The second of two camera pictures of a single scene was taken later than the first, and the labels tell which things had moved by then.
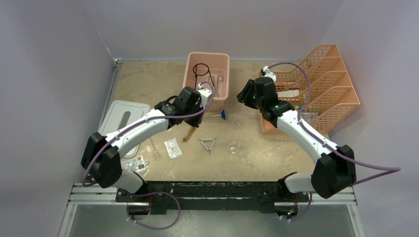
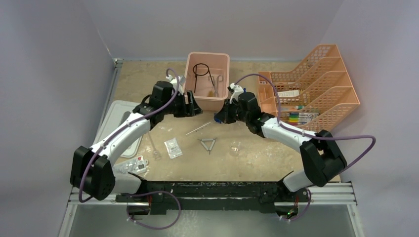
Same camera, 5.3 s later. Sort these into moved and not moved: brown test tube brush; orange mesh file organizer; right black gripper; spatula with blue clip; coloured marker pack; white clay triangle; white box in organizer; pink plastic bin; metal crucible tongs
Moved: brown test tube brush; spatula with blue clip; right black gripper
Not moved: metal crucible tongs; white clay triangle; white box in organizer; orange mesh file organizer; pink plastic bin; coloured marker pack
